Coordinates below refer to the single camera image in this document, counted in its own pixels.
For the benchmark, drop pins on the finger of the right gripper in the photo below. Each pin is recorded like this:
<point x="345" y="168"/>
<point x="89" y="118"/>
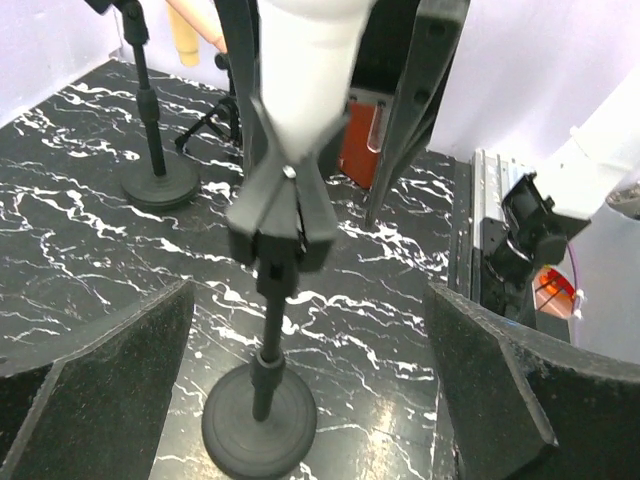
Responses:
<point x="239" y="22"/>

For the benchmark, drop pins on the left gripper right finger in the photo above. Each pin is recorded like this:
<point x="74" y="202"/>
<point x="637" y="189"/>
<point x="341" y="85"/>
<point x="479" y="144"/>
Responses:
<point x="524" y="405"/>

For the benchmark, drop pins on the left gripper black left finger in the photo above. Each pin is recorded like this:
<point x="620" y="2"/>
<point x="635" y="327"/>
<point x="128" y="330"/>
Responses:
<point x="92" y="404"/>

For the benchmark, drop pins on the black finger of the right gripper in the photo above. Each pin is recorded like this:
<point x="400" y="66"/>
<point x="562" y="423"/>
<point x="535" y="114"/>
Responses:
<point x="407" y="52"/>

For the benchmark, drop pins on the pink microphone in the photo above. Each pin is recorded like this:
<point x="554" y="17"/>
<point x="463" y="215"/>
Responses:
<point x="203" y="17"/>

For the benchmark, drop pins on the white microphone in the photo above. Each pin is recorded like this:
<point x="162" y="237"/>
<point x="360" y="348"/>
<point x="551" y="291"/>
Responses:
<point x="307" y="54"/>

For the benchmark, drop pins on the black tripod shock-mount stand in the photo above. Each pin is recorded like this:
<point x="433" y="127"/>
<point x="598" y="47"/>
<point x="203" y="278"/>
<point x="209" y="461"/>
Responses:
<point x="223" y="119"/>

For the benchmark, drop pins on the black round-base mic stand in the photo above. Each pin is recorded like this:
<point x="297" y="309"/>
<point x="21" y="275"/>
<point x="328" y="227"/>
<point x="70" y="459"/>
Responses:
<point x="161" y="185"/>

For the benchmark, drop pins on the yellow microphone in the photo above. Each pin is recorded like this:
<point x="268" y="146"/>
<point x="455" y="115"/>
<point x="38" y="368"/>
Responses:
<point x="185" y="38"/>

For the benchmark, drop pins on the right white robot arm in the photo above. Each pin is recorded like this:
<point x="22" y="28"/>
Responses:
<point x="544" y="210"/>

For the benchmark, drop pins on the brown box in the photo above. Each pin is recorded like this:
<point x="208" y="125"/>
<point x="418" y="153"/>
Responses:
<point x="369" y="114"/>

